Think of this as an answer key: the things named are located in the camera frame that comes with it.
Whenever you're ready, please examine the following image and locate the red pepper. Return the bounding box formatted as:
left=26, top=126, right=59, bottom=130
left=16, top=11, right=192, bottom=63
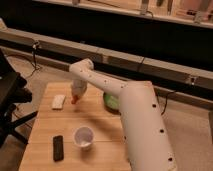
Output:
left=71, top=96, right=79, bottom=104

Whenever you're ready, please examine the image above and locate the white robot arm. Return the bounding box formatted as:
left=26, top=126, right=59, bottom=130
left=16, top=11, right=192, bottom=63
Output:
left=69, top=59, right=178, bottom=171

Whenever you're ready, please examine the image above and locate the white sponge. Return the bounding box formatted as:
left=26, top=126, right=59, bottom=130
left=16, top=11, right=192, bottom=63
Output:
left=52, top=95, right=66, bottom=110

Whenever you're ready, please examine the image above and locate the green bowl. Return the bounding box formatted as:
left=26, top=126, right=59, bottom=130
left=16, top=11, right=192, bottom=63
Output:
left=103, top=93, right=119, bottom=112

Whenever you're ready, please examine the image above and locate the white plastic cup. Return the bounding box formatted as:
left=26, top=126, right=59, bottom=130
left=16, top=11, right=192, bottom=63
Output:
left=73, top=127, right=94, bottom=149

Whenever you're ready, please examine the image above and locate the black rectangular remote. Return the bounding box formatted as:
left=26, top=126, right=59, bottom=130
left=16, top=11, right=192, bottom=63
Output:
left=53, top=135, right=64, bottom=161

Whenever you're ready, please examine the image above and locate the black stand at left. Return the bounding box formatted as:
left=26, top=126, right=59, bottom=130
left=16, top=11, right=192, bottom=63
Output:
left=0, top=49, right=37, bottom=148

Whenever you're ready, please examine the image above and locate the black cable on floor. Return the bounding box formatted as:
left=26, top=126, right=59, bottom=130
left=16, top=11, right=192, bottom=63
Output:
left=6, top=41, right=43, bottom=79

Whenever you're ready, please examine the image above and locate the black cable at right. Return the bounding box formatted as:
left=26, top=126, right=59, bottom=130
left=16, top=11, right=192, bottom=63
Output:
left=160, top=90, right=178, bottom=116

